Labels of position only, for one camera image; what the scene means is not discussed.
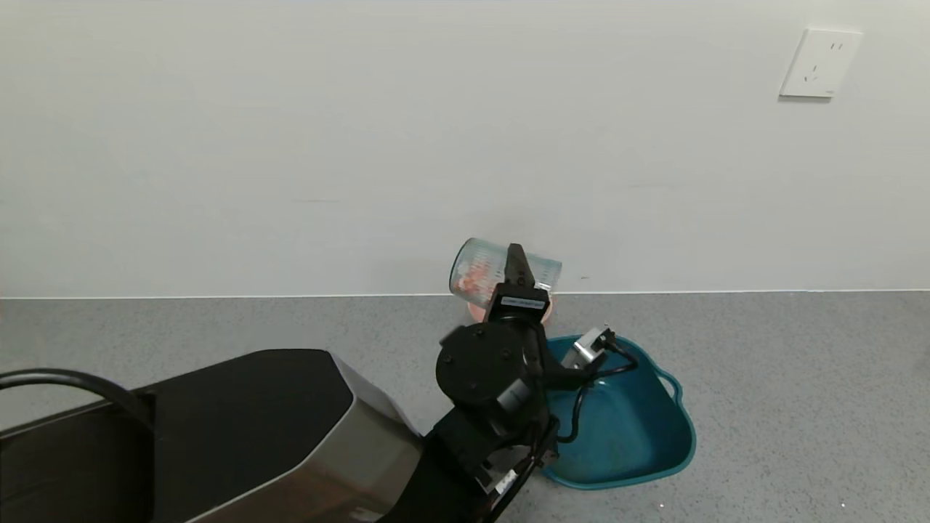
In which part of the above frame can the black camera cable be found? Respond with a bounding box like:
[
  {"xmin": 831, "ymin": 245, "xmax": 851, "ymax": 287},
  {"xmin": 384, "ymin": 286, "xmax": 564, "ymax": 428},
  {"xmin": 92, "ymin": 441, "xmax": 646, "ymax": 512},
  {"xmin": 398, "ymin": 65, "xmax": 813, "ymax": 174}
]
[{"xmin": 556, "ymin": 328, "xmax": 640, "ymax": 445}]

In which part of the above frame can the teal plastic basin tray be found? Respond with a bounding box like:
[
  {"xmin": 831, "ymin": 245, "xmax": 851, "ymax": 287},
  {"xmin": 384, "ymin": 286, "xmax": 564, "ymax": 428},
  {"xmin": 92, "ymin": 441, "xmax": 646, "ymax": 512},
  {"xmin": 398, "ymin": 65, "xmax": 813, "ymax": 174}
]
[{"xmin": 541, "ymin": 334, "xmax": 697, "ymax": 490}]

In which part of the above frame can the black curved hose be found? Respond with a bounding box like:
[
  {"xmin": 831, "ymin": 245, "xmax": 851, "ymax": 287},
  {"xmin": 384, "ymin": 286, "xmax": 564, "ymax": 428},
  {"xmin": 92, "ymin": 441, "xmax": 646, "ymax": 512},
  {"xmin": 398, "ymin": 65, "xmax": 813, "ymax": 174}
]
[{"xmin": 0, "ymin": 368, "xmax": 155, "ymax": 433}]

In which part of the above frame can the pink ribbed bowl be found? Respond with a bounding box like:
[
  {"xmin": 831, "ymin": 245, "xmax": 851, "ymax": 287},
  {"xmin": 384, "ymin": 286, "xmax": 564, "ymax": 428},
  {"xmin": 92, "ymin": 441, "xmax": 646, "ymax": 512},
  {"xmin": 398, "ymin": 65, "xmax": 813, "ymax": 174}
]
[{"xmin": 469, "ymin": 293, "xmax": 557, "ymax": 325}]

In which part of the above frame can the white wall socket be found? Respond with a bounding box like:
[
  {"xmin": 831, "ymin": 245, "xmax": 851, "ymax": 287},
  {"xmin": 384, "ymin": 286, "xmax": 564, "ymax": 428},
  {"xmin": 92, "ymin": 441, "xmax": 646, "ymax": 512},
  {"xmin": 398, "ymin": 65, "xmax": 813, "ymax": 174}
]
[{"xmin": 779, "ymin": 28, "xmax": 863, "ymax": 99}]

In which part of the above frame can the transparent teal ribbed cup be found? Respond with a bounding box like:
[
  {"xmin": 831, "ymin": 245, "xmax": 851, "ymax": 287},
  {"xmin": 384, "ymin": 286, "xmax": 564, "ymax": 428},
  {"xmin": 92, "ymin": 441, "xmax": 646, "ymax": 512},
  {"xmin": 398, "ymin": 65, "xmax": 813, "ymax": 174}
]
[{"xmin": 449, "ymin": 238, "xmax": 562, "ymax": 309}]

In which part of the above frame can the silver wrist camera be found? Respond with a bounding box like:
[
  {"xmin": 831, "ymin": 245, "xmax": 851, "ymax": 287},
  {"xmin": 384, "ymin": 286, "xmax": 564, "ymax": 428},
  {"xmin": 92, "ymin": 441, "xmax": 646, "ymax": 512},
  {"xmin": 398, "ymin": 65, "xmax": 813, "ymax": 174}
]
[{"xmin": 561, "ymin": 327, "xmax": 617, "ymax": 371}]

